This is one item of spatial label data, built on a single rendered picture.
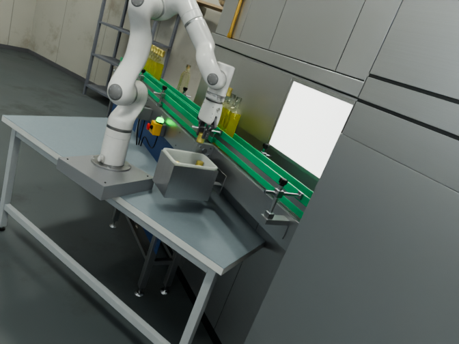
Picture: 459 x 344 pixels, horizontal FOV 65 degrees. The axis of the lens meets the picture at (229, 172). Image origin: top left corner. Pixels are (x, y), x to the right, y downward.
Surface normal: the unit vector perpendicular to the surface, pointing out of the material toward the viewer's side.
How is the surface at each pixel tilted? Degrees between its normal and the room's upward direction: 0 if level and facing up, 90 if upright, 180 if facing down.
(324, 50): 90
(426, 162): 90
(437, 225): 90
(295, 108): 90
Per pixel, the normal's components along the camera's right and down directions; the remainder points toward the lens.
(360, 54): -0.83, -0.11
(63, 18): -0.50, 0.11
